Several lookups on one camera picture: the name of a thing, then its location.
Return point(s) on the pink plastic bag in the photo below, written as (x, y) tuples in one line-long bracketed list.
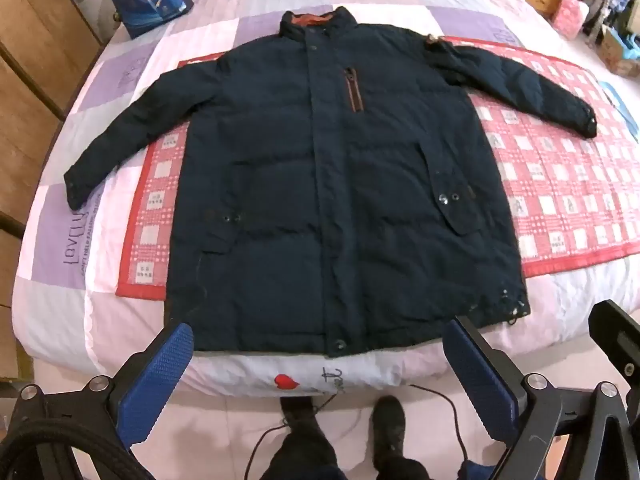
[(570, 15)]

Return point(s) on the wooden wardrobe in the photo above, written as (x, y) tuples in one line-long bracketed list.
[(35, 60)]

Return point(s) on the person's shoe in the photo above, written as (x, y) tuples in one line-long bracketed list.
[(302, 417), (387, 422)]

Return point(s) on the dark navy padded jacket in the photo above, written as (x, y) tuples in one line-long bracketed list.
[(325, 185)]

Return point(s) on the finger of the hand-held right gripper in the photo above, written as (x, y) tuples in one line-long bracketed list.
[(617, 340)]

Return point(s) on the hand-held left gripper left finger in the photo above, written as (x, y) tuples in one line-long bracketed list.
[(152, 385)]

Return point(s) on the red checked mat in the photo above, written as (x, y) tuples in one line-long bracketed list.
[(550, 175)]

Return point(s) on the person's dark trouser legs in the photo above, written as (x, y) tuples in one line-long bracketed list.
[(305, 457)]

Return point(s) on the cardboard box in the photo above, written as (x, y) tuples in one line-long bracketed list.
[(620, 52)]

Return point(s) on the light blue cloth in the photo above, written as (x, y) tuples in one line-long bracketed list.
[(622, 105)]

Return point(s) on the person's black shoes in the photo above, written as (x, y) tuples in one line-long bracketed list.
[(445, 405)]

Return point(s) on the person's left shoe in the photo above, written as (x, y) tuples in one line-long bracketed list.
[(302, 417)]

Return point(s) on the person's right shoe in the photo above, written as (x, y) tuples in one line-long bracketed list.
[(387, 422)]

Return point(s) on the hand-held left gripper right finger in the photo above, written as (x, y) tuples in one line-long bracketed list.
[(482, 385)]

